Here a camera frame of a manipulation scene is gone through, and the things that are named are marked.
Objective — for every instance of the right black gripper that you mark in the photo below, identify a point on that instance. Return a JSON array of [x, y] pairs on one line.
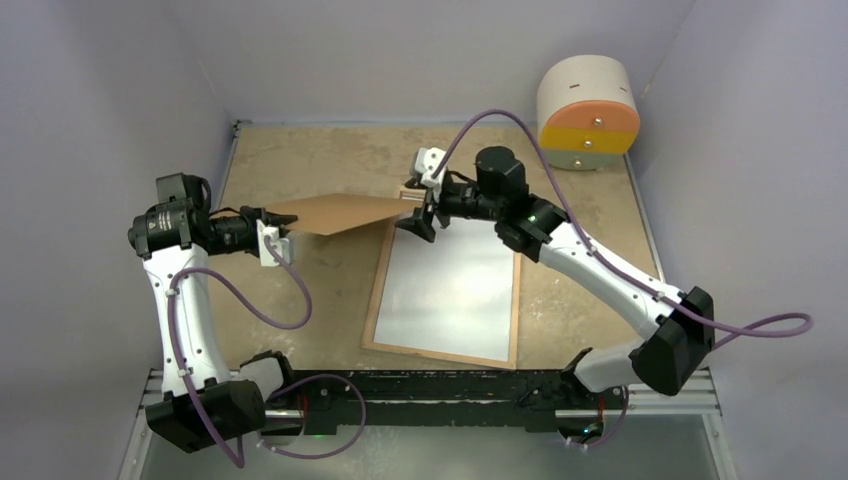
[[421, 223]]

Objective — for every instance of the round mini drawer cabinet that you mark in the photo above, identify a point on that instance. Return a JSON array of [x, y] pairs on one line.
[[587, 118]]

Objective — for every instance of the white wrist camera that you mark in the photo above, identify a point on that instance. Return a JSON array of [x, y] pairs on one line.
[[423, 169], [274, 247]]

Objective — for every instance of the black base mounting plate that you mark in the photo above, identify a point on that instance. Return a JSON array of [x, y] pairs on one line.
[[537, 401]]

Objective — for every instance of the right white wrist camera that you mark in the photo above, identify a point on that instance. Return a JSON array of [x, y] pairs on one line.
[[423, 169]]

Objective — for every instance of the printed photo sheet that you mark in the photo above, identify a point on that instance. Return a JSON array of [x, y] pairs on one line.
[[450, 285]]

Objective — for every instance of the aluminium rail bar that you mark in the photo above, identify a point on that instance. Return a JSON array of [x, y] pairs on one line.
[[698, 397]]

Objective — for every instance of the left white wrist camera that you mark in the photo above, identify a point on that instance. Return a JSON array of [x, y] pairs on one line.
[[274, 247]]

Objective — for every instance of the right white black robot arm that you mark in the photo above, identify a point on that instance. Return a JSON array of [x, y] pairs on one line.
[[670, 347]]

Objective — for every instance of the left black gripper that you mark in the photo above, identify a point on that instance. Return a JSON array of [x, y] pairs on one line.
[[266, 217]]

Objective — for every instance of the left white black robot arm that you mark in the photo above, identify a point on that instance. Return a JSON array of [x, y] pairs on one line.
[[204, 403]]

